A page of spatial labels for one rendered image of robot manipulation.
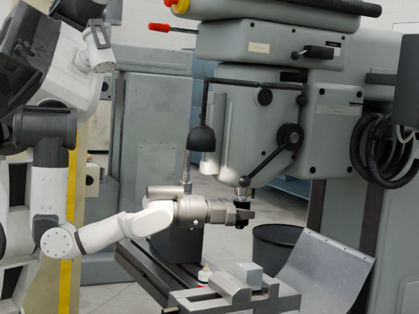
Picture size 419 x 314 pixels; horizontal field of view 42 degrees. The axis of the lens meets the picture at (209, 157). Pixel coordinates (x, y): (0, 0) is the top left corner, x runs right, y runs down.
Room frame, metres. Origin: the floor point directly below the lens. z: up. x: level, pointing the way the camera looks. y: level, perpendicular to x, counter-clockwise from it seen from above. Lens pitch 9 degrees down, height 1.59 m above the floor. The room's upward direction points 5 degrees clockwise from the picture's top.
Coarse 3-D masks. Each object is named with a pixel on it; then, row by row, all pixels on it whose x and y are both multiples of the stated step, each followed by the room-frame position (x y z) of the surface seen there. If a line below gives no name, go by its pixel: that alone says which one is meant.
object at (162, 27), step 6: (150, 24) 1.40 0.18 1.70; (156, 24) 1.40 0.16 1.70; (162, 24) 1.41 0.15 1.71; (168, 24) 1.42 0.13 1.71; (156, 30) 1.40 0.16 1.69; (162, 30) 1.41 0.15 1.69; (168, 30) 1.41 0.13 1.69; (174, 30) 1.43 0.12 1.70; (180, 30) 1.44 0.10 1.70; (186, 30) 1.45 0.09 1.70; (192, 30) 1.45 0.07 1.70; (198, 30) 1.46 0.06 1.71
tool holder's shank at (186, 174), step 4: (188, 152) 1.79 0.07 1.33; (184, 156) 1.80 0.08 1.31; (188, 156) 1.79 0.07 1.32; (184, 160) 1.80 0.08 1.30; (188, 160) 1.79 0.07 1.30; (184, 164) 1.80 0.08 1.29; (188, 164) 1.80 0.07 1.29; (184, 168) 1.80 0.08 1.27; (188, 168) 1.80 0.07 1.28; (184, 172) 1.79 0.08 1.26; (188, 172) 1.80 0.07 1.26; (184, 176) 1.79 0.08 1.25; (188, 176) 1.79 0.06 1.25; (184, 180) 1.79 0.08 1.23; (188, 180) 1.80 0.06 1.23
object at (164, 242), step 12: (168, 228) 1.75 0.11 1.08; (180, 228) 1.74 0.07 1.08; (204, 228) 1.77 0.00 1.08; (156, 240) 1.86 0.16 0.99; (168, 240) 1.74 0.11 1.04; (180, 240) 1.74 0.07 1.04; (192, 240) 1.76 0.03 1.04; (168, 252) 1.73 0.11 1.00; (180, 252) 1.74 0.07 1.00; (192, 252) 1.76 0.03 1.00
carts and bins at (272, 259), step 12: (264, 228) 3.55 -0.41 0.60; (276, 228) 3.59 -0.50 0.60; (288, 228) 3.60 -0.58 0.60; (300, 228) 3.58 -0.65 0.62; (264, 240) 3.21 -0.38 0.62; (276, 240) 3.59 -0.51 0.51; (288, 240) 3.59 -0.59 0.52; (264, 252) 3.22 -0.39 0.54; (276, 252) 3.17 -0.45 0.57; (288, 252) 3.15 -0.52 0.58; (264, 264) 3.22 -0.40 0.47; (276, 264) 3.17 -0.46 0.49
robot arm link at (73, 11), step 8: (72, 0) 1.62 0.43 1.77; (80, 0) 1.60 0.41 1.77; (88, 0) 1.59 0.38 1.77; (64, 8) 1.61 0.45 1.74; (72, 8) 1.61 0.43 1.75; (80, 8) 1.61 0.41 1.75; (88, 8) 1.60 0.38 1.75; (96, 8) 1.61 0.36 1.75; (104, 8) 1.63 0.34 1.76; (64, 16) 1.62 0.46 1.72; (72, 16) 1.62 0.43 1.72; (80, 16) 1.62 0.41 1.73; (88, 16) 1.62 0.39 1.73; (96, 16) 1.63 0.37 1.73; (80, 24) 1.64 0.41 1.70
